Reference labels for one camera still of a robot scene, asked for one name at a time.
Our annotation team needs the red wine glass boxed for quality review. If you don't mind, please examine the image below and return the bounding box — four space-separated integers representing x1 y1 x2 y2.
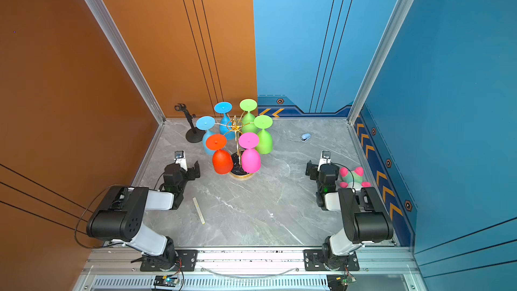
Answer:
206 134 234 175

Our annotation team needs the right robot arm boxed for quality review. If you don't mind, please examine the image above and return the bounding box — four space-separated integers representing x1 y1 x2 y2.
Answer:
306 158 394 271

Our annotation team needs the magenta wine glass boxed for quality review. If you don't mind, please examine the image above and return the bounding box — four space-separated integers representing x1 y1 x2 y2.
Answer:
238 132 261 173

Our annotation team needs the green wine glass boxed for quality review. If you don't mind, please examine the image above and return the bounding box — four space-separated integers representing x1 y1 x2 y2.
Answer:
254 115 273 155
240 99 259 134

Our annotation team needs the front blue wine glass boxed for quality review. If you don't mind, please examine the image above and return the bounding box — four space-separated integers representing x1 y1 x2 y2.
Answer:
196 116 215 156

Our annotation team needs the aluminium front rail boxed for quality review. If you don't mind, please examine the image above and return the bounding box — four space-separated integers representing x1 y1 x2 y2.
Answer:
74 246 426 290

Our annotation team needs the right circuit board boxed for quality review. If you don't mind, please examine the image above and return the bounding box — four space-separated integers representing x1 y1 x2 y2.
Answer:
327 275 357 291

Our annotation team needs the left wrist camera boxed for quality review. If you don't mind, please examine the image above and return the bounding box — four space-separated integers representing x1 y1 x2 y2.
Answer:
174 150 188 171

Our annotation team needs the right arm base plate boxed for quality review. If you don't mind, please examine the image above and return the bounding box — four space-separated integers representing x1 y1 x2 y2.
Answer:
303 249 360 272

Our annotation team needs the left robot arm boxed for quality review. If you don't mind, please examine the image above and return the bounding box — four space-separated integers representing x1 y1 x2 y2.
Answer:
86 162 201 272

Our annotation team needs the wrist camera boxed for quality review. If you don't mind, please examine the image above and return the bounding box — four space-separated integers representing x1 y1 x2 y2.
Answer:
174 150 188 171
318 150 331 170

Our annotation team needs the plush toy pink green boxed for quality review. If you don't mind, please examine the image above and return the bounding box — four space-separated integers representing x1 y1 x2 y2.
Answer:
339 167 372 191

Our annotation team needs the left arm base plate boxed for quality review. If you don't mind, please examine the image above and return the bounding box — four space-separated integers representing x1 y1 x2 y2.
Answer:
140 249 198 273

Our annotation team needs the left circuit board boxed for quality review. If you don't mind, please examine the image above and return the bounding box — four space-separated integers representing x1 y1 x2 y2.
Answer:
152 275 181 290

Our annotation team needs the gold wine glass rack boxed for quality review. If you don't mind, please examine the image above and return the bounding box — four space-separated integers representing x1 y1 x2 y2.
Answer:
228 117 254 180

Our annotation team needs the blue wine glass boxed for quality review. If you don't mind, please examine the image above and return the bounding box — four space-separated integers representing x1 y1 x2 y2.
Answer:
214 102 236 141
196 116 215 156

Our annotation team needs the wooden ruler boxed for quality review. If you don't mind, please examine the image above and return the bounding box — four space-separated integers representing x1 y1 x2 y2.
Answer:
193 197 206 225

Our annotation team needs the small blue toy car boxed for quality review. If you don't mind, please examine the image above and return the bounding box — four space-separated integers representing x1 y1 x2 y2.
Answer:
301 133 312 142

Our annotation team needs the black phone stand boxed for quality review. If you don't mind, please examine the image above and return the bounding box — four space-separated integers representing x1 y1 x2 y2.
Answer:
174 103 205 143

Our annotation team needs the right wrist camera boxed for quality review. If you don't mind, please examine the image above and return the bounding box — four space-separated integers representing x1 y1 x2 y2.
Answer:
318 150 331 170

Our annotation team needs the rear blue wine glass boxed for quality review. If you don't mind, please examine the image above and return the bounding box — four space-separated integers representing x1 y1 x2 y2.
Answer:
214 102 236 141

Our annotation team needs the circuit board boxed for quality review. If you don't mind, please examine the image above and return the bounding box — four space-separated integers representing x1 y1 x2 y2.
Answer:
327 275 357 291
152 275 181 290

